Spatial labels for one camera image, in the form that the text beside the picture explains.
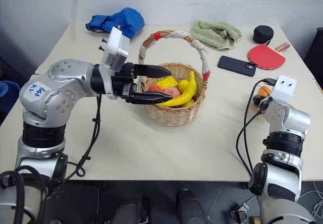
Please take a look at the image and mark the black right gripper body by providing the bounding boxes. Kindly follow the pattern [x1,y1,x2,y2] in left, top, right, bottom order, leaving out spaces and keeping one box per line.
[253,94,274,109]

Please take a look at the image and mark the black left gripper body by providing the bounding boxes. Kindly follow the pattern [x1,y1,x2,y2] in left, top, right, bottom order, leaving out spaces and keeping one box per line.
[110,62,139,105]

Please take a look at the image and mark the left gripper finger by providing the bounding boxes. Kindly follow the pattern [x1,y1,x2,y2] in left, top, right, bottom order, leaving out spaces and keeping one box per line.
[133,64,173,79]
[131,92,175,106]

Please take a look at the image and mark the small orange fruit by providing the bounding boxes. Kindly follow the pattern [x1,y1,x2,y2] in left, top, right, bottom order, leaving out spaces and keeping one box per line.
[258,86,273,98]

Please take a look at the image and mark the red peach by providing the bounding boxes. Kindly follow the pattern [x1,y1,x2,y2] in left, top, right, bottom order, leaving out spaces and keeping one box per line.
[147,84,165,94]

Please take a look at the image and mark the yellow bell pepper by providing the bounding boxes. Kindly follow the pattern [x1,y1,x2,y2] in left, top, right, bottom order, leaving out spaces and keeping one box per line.
[153,76,179,89]

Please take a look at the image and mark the pink apple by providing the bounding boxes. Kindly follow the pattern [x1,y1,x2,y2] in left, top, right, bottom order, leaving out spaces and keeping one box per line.
[164,86,181,98]

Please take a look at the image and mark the yellow lemon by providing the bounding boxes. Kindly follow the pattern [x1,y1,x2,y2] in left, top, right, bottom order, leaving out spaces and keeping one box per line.
[177,79,190,93]

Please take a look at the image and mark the yellow banana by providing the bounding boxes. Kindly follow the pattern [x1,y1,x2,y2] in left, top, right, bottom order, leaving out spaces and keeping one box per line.
[157,71,198,107]

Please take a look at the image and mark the black smartphone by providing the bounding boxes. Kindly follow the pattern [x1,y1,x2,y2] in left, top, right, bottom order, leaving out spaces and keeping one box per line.
[217,55,258,78]

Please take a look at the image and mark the red table tennis paddle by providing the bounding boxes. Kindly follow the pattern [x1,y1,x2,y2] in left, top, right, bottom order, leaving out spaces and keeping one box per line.
[247,41,291,71]

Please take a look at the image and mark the blue boxing glove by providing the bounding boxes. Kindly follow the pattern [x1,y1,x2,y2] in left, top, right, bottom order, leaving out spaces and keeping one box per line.
[85,7,145,39]

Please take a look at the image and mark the black round case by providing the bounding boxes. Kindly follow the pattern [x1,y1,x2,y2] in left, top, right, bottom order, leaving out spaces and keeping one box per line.
[252,25,275,45]

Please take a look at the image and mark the green towel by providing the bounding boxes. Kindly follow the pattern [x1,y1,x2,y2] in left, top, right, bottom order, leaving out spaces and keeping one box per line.
[190,20,243,51]

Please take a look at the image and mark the black chair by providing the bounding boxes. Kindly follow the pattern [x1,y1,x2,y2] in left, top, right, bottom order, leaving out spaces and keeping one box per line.
[303,27,323,71]

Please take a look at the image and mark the metal clip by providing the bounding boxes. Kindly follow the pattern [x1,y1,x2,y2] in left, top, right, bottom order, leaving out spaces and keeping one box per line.
[231,202,253,222]

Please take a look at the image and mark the dark rounded shape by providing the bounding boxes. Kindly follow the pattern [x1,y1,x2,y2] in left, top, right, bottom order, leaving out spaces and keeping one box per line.
[176,188,210,224]
[114,195,150,224]

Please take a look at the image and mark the blue round container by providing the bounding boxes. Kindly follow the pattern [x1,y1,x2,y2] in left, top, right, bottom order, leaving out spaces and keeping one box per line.
[0,80,21,119]

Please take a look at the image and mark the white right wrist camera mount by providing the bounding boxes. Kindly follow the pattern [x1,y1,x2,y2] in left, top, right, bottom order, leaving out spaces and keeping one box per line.
[271,75,298,103]

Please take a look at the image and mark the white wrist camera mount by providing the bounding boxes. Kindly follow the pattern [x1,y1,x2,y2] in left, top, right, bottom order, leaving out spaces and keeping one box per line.
[97,26,130,100]
[271,75,298,103]

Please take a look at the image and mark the wicker basket with handle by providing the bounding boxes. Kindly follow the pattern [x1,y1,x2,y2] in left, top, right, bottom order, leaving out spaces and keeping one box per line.
[138,30,211,127]

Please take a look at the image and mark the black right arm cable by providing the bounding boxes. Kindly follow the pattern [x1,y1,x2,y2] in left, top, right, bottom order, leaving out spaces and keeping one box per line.
[235,77,279,177]

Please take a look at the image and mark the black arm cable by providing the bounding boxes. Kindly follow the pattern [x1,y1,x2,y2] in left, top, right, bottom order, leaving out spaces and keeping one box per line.
[50,94,103,182]
[235,77,279,177]

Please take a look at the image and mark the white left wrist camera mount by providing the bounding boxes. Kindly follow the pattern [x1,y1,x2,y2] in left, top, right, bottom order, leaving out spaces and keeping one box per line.
[97,26,130,100]

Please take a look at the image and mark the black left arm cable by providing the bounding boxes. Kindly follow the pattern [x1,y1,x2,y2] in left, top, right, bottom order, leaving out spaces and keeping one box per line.
[50,94,103,182]

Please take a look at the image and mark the white floor cables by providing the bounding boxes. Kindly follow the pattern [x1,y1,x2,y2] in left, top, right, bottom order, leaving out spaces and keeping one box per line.
[299,180,323,217]

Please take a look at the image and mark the black cable bundle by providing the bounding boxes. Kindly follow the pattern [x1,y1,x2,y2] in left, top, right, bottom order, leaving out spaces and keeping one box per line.
[0,165,49,224]

